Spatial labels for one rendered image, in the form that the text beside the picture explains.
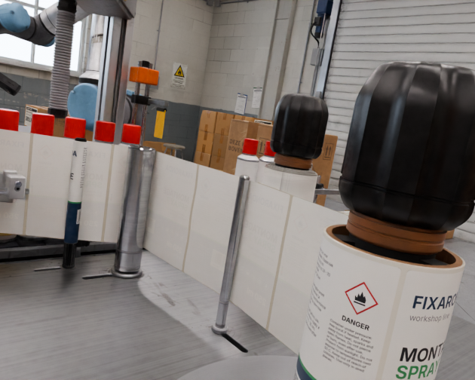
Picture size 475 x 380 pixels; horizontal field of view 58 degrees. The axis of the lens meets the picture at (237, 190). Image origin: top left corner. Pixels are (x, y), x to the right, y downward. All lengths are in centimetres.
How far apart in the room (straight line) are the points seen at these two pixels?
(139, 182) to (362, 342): 42
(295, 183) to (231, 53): 689
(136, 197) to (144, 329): 19
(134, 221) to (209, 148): 446
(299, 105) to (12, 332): 46
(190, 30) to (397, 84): 752
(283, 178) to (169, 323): 27
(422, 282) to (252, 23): 710
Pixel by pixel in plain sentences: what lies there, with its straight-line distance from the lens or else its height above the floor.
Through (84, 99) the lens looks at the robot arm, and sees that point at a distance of 118.
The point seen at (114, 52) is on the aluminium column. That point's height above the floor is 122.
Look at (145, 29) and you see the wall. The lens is 726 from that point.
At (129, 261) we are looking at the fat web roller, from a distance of 64.
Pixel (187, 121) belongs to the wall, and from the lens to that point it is 777.
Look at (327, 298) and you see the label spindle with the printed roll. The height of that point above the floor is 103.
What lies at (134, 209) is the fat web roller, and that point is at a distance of 62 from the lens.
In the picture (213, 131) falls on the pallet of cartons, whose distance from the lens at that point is 503.
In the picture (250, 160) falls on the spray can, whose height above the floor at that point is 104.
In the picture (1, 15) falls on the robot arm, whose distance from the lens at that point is 141.
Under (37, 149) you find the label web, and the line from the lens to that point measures 65.
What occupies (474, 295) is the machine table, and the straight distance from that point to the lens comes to 111.
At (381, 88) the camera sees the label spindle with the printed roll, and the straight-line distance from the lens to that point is 26.
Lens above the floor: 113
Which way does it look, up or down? 10 degrees down
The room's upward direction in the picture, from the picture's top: 9 degrees clockwise
